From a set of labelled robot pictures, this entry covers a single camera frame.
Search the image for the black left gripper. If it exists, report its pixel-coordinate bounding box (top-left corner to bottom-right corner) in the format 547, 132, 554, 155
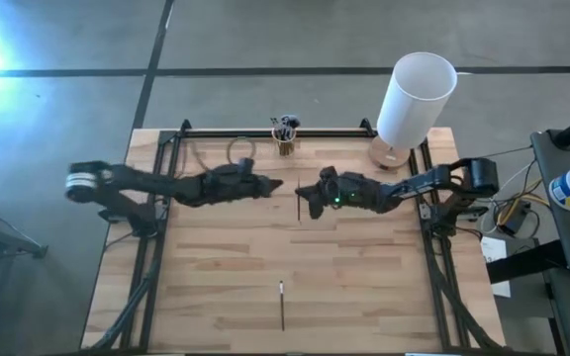
203, 165, 285, 205

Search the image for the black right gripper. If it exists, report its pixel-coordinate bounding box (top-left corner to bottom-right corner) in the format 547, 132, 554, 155
294, 170, 391, 222

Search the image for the fluffy black powder brush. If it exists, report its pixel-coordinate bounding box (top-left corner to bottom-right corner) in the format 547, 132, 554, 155
282, 114, 303, 142

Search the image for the white shade lamp wooden base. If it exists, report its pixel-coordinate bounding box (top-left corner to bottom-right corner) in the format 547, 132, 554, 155
368, 51, 459, 171

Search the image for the white paper sheet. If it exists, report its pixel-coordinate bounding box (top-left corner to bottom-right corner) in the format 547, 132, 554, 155
479, 235, 513, 299

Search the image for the black power box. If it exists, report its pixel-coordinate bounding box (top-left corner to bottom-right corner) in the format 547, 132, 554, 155
499, 211, 529, 236

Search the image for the black crossbar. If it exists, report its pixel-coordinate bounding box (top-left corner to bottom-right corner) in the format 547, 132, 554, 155
485, 239, 567, 285

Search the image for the dark metal stand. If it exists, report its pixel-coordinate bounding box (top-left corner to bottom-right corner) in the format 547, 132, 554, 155
0, 196, 49, 260

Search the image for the gold wire basket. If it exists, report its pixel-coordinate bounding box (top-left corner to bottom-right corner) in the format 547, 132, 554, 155
270, 127, 299, 157

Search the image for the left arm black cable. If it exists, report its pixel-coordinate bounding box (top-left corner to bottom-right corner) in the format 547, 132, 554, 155
179, 136, 259, 175

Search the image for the black table frame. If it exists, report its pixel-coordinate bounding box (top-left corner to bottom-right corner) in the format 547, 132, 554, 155
90, 118, 503, 355

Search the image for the yellow cable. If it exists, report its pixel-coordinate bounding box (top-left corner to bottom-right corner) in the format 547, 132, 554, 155
494, 190, 549, 224

